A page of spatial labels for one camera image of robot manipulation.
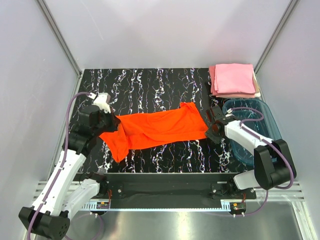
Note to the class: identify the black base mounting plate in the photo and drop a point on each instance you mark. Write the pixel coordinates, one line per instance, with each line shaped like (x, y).
(172, 187)

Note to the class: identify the folded salmon t-shirt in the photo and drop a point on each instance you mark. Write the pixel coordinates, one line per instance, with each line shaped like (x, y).
(212, 76)

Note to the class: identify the right aluminium frame post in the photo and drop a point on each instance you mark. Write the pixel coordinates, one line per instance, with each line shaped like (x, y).
(276, 33)

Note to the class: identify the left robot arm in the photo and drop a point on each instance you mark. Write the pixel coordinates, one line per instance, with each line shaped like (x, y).
(51, 213)

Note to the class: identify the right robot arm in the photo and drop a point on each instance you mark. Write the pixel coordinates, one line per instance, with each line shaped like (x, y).
(272, 159)

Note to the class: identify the folded pink t-shirt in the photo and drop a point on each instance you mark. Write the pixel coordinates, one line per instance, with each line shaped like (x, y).
(234, 78)

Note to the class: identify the aluminium rail front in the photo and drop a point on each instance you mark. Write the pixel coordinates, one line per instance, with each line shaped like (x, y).
(292, 196)

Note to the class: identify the aluminium frame post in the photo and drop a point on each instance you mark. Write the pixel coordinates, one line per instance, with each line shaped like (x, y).
(276, 33)
(58, 35)

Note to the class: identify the slotted cable duct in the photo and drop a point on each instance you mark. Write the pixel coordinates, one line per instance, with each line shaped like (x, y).
(211, 206)

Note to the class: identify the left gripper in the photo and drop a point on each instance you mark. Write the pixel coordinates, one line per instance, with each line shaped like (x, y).
(115, 121)

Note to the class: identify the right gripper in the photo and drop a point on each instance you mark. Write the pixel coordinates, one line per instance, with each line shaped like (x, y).
(209, 134)

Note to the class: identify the orange t-shirt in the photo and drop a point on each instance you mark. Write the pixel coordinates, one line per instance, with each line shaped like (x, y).
(147, 130)

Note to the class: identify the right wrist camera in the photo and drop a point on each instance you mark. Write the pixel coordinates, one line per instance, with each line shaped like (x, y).
(230, 117)

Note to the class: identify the folded cream t-shirt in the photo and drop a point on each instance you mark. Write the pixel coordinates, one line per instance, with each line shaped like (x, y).
(257, 93)

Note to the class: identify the left aluminium frame post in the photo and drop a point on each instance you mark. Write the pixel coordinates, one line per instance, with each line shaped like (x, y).
(58, 35)

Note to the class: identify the blue transparent plastic bin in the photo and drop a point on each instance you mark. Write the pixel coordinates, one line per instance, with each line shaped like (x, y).
(266, 127)

